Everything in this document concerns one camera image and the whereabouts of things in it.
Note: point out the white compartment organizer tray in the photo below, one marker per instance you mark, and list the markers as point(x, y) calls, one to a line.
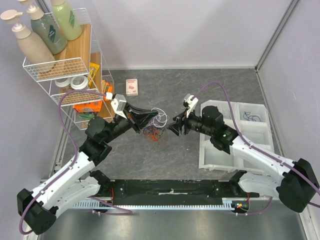
point(253, 122)

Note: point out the beige pump bottle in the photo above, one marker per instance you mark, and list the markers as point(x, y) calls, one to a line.
point(29, 42)

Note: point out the orange box on shelf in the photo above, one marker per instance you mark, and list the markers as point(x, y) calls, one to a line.
point(107, 89)

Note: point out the white wire shelf rack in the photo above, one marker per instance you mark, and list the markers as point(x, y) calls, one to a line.
point(75, 61)

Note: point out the white and red small box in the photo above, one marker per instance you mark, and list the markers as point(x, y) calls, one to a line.
point(131, 87)

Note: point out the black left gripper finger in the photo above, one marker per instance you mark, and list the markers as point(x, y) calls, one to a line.
point(145, 121)
point(141, 111)

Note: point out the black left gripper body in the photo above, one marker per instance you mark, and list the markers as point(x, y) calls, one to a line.
point(132, 117)

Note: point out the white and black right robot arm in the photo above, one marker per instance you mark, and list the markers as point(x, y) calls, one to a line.
point(294, 183)

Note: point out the dark green pump bottle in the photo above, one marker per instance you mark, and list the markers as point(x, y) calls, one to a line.
point(45, 27)

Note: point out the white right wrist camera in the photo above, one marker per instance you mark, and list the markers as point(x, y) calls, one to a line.
point(190, 102)

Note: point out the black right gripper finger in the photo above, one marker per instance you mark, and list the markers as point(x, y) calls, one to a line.
point(176, 130)
point(175, 125)

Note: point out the yellow snack packet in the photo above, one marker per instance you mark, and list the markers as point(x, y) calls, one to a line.
point(93, 69)

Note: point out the slotted white cable duct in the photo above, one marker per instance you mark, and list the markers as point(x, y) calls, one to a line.
point(206, 203)

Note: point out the light green bottle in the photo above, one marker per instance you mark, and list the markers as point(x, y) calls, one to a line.
point(66, 18)

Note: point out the green box on shelf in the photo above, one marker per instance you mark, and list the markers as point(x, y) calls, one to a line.
point(87, 115)

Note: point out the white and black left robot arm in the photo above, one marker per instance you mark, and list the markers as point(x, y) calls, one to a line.
point(39, 208)

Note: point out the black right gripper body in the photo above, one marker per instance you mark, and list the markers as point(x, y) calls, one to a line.
point(183, 124)

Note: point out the orange flat package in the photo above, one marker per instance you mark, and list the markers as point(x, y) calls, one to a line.
point(94, 106)

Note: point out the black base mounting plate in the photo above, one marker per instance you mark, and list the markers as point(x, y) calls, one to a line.
point(130, 188)

